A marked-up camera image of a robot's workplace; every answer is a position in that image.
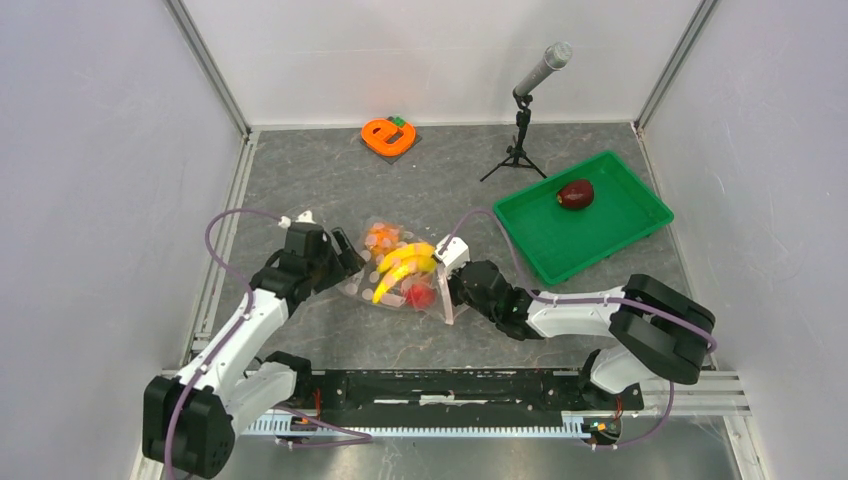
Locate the clear zip top bag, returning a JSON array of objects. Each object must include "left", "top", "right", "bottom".
[{"left": 337, "top": 217, "right": 462, "bottom": 326}]

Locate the dark red fake fruit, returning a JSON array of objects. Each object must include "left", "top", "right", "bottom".
[{"left": 556, "top": 179, "right": 595, "bottom": 211}]

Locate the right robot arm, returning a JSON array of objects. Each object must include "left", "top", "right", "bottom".
[{"left": 448, "top": 261, "right": 716, "bottom": 408}]

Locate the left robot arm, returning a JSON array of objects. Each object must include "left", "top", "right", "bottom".
[{"left": 141, "top": 221, "right": 365, "bottom": 479}]

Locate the red fake strawberry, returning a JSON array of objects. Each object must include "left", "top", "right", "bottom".
[{"left": 404, "top": 283, "right": 436, "bottom": 310}]

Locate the yellow fake banana bunch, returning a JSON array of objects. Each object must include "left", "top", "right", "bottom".
[{"left": 371, "top": 242, "right": 437, "bottom": 304}]

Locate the orange fake fruit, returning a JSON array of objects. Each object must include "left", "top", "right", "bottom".
[{"left": 363, "top": 222, "right": 403, "bottom": 257}]

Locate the green plastic tray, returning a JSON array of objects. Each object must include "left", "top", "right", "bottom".
[{"left": 493, "top": 150, "right": 674, "bottom": 286}]

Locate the black microphone tripod stand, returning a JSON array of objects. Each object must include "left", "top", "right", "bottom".
[{"left": 480, "top": 93, "right": 547, "bottom": 182}]

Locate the grey microphone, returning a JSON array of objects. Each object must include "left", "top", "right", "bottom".
[{"left": 512, "top": 42, "right": 573, "bottom": 97}]

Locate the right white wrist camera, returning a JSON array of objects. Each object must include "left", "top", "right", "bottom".
[{"left": 433, "top": 236, "right": 470, "bottom": 275}]

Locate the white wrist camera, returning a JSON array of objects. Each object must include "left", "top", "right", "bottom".
[
  {"left": 277, "top": 210, "right": 319, "bottom": 231},
  {"left": 433, "top": 236, "right": 470, "bottom": 275}
]

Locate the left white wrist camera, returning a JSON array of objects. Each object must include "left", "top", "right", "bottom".
[{"left": 277, "top": 210, "right": 319, "bottom": 231}]

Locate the white cable chain strip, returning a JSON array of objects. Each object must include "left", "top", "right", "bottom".
[{"left": 242, "top": 410, "right": 590, "bottom": 440}]

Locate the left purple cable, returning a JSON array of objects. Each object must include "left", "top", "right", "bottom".
[{"left": 162, "top": 208, "right": 372, "bottom": 480}]

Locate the purple cable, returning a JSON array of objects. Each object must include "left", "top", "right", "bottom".
[
  {"left": 162, "top": 208, "right": 372, "bottom": 480},
  {"left": 437, "top": 207, "right": 719, "bottom": 452}
]

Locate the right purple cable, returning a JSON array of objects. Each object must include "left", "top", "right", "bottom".
[{"left": 437, "top": 207, "right": 719, "bottom": 452}]

